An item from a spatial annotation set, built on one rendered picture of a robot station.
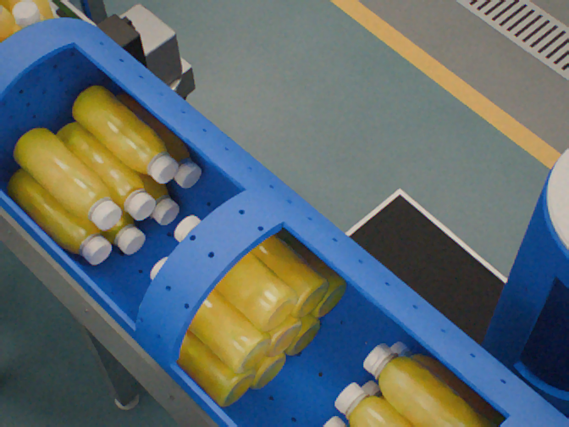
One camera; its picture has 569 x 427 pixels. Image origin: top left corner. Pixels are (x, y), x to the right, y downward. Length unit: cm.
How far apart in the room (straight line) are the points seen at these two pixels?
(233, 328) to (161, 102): 31
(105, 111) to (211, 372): 41
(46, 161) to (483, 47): 186
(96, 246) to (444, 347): 52
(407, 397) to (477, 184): 156
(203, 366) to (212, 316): 7
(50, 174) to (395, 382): 55
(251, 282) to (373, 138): 160
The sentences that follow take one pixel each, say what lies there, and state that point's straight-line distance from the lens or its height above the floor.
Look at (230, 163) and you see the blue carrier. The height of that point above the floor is 121.
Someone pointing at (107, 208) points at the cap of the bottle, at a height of 111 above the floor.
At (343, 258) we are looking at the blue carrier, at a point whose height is 121.
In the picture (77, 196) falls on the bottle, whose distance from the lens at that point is 131.
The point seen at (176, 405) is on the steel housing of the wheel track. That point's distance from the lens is 142.
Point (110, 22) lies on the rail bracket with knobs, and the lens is 166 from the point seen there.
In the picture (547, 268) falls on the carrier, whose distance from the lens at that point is 145.
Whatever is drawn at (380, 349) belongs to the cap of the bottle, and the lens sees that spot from 117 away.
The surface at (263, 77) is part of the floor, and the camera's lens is 285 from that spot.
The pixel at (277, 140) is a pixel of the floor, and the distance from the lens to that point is 270.
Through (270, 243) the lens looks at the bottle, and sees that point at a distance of 122.
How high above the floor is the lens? 219
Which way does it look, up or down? 59 degrees down
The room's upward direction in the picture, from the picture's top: 3 degrees counter-clockwise
